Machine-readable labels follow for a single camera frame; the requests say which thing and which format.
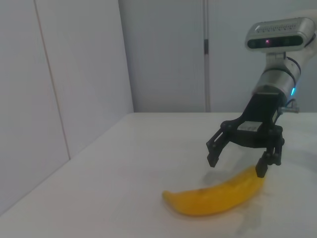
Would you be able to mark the yellow banana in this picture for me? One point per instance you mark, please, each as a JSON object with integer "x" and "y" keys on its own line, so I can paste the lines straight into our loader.
{"x": 210, "y": 200}

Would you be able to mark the white vertical pole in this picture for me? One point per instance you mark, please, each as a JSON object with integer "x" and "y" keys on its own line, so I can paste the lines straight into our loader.
{"x": 206, "y": 74}

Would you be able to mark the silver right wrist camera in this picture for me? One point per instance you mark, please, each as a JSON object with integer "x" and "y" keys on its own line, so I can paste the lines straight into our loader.
{"x": 277, "y": 34}

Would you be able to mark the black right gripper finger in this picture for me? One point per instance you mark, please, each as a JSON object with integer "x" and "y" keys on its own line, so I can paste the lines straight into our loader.
{"x": 272, "y": 156}
{"x": 218, "y": 146}

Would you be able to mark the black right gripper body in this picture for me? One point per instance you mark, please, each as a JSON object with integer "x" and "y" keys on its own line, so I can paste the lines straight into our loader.
{"x": 262, "y": 111}

